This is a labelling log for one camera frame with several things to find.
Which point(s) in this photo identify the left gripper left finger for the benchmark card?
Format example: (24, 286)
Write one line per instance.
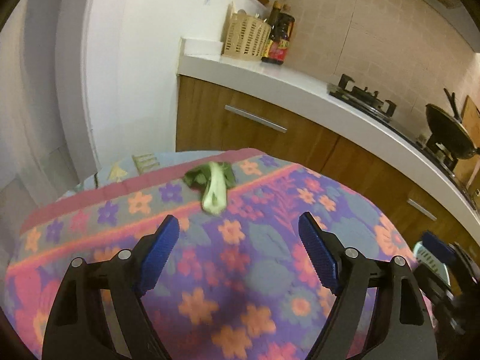
(77, 325)

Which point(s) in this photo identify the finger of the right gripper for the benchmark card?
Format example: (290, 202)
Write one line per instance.
(438, 248)

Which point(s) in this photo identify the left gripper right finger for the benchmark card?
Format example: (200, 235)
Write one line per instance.
(399, 326)

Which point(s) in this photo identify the green bok choy leaf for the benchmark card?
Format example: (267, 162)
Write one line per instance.
(214, 179)

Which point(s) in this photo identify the light blue trash basket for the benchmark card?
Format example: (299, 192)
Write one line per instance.
(423, 255)

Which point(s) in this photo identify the wooden kitchen cabinet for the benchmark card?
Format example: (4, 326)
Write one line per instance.
(212, 117)

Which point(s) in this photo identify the black frying pan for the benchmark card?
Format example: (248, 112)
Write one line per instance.
(448, 129)

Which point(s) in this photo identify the floral tablecloth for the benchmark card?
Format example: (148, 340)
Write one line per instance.
(238, 285)

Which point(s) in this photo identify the black gas stove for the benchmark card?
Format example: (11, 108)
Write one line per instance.
(385, 112)

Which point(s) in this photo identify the dark soy sauce bottle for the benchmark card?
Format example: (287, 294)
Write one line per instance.
(276, 49)

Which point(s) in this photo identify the beige utensil basket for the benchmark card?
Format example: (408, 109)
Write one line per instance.
(246, 36)

